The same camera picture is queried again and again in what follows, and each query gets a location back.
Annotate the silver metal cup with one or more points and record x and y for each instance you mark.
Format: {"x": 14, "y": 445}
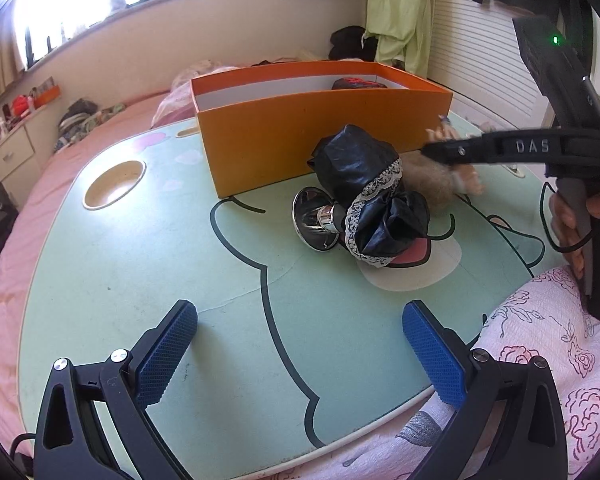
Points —
{"x": 310, "y": 215}

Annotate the white rose print blanket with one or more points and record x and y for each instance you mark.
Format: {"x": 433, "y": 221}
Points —
{"x": 530, "y": 320}

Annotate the person's right hand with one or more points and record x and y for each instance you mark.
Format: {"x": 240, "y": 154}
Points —
{"x": 567, "y": 235}

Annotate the red container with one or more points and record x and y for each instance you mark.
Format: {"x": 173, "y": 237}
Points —
{"x": 22, "y": 105}

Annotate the white desk drawer cabinet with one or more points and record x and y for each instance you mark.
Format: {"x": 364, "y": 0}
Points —
{"x": 15, "y": 152}

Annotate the black clothes heap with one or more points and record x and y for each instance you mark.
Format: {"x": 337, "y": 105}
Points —
{"x": 347, "y": 42}

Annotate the green cartoon desktop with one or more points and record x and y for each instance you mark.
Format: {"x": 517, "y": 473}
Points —
{"x": 155, "y": 260}

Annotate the small orange tray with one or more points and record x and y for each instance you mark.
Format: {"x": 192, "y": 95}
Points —
{"x": 47, "y": 95}

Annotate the dark red stitched pouch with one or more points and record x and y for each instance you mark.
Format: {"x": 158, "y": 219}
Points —
{"x": 357, "y": 83}

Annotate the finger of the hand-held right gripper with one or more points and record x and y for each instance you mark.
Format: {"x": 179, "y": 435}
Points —
{"x": 460, "y": 150}

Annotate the light green curtain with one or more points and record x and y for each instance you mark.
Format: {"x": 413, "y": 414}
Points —
{"x": 397, "y": 10}

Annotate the patterned clothes pile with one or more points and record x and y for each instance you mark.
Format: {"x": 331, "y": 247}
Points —
{"x": 85, "y": 120}

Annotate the orange cardboard box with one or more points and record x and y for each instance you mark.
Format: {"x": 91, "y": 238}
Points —
{"x": 280, "y": 130}

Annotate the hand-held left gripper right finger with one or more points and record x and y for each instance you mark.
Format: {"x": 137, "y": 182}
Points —
{"x": 432, "y": 355}

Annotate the pink bed sheet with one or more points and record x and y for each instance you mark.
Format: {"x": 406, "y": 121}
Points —
{"x": 30, "y": 220}

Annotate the beige curtain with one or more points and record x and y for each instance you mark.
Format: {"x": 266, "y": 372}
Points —
{"x": 0, "y": 80}

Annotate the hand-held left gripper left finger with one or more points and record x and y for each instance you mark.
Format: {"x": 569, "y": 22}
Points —
{"x": 165, "y": 355}

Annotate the black leather lace garment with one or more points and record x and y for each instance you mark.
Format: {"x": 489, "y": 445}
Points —
{"x": 355, "y": 160}

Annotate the pale pink floral quilt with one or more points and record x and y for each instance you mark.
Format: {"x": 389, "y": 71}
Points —
{"x": 180, "y": 85}

